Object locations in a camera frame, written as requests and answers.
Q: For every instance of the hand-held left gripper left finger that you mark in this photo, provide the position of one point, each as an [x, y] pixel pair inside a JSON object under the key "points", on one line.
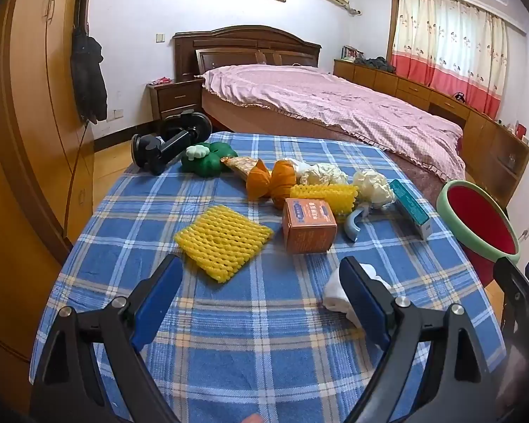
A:
{"points": [[158, 299]]}

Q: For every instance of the orange wrapper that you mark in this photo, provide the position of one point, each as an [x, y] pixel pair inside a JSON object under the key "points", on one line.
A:
{"points": [[282, 183]]}

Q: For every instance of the wooden wardrobe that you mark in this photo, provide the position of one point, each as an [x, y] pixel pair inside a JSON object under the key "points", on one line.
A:
{"points": [[31, 119]]}

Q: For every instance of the orange cardboard box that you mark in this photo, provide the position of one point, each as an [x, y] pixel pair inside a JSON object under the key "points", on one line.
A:
{"points": [[308, 233]]}

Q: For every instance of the black jacket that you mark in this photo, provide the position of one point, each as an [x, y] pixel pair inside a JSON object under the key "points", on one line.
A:
{"points": [[88, 79]]}

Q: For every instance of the tan snack wrapper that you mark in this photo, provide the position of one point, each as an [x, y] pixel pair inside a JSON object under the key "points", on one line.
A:
{"points": [[240, 166]]}

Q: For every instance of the small black item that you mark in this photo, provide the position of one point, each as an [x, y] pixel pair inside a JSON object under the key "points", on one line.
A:
{"points": [[458, 95]]}

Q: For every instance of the light blue plastic hook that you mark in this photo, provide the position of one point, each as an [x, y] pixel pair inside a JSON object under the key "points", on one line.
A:
{"points": [[351, 229]]}

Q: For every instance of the small red item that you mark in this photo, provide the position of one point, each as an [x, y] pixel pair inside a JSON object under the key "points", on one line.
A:
{"points": [[161, 80]]}

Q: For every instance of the wooden cabinet row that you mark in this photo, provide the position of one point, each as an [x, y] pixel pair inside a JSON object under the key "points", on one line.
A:
{"points": [[480, 136]]}

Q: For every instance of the green plush toy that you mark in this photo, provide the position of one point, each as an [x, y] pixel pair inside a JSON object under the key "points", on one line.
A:
{"points": [[211, 163]]}

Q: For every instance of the dark clothes pile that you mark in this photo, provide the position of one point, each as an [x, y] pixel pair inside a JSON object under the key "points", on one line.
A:
{"points": [[374, 64]]}

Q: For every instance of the dark wooden headboard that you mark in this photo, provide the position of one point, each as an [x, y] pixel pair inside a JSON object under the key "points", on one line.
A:
{"points": [[247, 46]]}

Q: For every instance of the blue plaid tablecloth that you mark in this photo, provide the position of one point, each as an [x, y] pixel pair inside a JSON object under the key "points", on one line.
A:
{"points": [[247, 339]]}

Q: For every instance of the cream and red curtain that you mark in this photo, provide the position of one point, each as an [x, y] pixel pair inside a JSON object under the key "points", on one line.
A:
{"points": [[449, 44]]}

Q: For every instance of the red box on cabinet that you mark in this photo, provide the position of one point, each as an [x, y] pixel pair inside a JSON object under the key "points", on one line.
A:
{"points": [[521, 131]]}

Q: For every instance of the white tissue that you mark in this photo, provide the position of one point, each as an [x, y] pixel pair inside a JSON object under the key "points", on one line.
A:
{"points": [[335, 291]]}

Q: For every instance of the teal and white box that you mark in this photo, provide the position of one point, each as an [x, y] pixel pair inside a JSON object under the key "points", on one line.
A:
{"points": [[408, 202]]}

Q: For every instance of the dark wooden nightstand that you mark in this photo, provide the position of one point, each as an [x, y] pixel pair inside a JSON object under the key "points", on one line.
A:
{"points": [[176, 99]]}

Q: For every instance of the yellow foam net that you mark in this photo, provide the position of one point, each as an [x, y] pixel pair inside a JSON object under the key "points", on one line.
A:
{"points": [[222, 242], [324, 198]]}

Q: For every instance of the cream paper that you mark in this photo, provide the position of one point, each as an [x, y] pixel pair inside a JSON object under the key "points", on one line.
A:
{"points": [[324, 174], [372, 187]]}

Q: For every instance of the pink checked blanket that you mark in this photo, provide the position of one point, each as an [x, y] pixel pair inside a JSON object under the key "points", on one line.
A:
{"points": [[335, 101]]}

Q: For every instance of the upright books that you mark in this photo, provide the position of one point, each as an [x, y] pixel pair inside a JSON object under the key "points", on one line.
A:
{"points": [[350, 53]]}

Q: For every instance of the white wall socket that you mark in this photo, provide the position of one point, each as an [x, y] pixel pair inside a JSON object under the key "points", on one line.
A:
{"points": [[116, 114], [524, 233]]}

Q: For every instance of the red bin with green rim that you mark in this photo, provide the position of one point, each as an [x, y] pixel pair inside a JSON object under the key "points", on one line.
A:
{"points": [[476, 216]]}

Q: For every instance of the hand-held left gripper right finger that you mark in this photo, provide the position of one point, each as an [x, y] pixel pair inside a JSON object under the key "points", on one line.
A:
{"points": [[366, 299]]}

